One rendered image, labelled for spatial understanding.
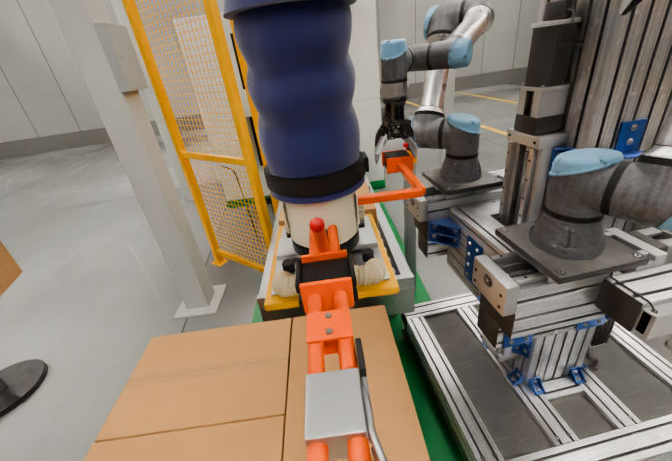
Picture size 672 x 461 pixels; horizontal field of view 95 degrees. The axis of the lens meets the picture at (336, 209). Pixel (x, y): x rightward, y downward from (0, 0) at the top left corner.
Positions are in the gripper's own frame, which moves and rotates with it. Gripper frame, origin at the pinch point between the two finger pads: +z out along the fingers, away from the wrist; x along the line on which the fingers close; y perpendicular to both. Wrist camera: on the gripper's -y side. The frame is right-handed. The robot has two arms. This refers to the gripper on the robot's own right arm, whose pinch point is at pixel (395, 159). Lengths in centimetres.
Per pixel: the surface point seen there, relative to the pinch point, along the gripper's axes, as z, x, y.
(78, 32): -56, -130, -74
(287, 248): 8.0, -35.4, 33.1
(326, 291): -1, -25, 61
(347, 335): -1, -23, 70
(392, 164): -0.4, -2.2, 5.8
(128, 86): -31, -116, -72
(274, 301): 11, -38, 48
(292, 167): -16, -29, 42
